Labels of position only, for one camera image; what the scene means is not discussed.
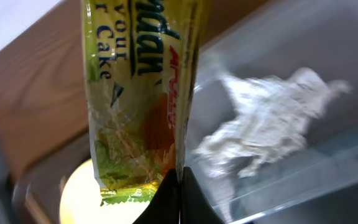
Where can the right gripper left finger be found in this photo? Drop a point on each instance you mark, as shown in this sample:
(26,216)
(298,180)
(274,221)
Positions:
(164,208)

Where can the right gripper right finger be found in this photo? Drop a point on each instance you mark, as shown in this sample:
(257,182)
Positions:
(194,207)

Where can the white napkin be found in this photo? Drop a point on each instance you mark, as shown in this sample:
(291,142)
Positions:
(272,117)

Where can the green yellow snack wrapper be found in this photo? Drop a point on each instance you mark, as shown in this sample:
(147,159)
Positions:
(140,62)

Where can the yellow plate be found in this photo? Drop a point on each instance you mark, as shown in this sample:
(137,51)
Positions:
(81,202)

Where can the dark brown serving tray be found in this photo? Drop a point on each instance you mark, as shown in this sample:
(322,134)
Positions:
(36,197)

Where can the clear plastic bin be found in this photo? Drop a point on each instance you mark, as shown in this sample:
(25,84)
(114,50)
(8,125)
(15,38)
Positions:
(317,184)

